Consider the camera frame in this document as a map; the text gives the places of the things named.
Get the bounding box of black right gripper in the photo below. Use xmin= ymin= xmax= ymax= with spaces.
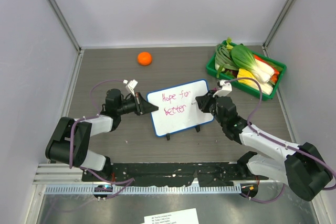
xmin=196 ymin=90 xmax=226 ymax=127

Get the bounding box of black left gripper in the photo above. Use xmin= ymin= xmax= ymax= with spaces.
xmin=117 ymin=92 xmax=158 ymax=116

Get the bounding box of blue framed whiteboard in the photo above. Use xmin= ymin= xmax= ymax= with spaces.
xmin=146 ymin=79 xmax=214 ymax=137

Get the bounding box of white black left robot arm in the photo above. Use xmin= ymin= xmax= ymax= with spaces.
xmin=45 ymin=89 xmax=159 ymax=182

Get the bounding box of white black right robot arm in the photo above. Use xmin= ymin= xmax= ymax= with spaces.
xmin=196 ymin=90 xmax=332 ymax=201

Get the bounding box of green plastic basket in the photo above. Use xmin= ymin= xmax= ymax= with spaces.
xmin=206 ymin=38 xmax=287 ymax=101

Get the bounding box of green long beans bundle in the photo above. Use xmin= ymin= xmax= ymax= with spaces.
xmin=215 ymin=44 xmax=239 ymax=78

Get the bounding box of orange tangerine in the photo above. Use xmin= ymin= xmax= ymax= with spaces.
xmin=137 ymin=52 xmax=152 ymax=66

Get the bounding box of green bok choy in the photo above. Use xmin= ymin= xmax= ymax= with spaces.
xmin=231 ymin=45 xmax=271 ymax=83

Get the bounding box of yellow white napa cabbage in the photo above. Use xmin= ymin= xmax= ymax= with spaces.
xmin=237 ymin=68 xmax=273 ymax=95

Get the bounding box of red orange pepper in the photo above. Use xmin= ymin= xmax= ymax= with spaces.
xmin=254 ymin=55 xmax=282 ymax=85

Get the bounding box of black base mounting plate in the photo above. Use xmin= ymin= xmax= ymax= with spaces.
xmin=94 ymin=162 xmax=268 ymax=187

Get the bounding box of white printed paper sheet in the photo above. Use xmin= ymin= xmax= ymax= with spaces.
xmin=144 ymin=208 xmax=199 ymax=224

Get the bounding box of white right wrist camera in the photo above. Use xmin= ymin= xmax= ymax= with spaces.
xmin=213 ymin=80 xmax=232 ymax=98

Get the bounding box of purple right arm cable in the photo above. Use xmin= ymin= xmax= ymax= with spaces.
xmin=227 ymin=77 xmax=336 ymax=204

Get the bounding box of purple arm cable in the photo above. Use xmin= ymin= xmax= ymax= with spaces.
xmin=227 ymin=77 xmax=336 ymax=204
xmin=68 ymin=79 xmax=136 ymax=200

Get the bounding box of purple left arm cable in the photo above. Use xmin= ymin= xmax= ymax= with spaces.
xmin=68 ymin=79 xmax=136 ymax=200

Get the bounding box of slotted cable duct rail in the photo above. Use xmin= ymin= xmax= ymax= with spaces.
xmin=45 ymin=184 xmax=242 ymax=195

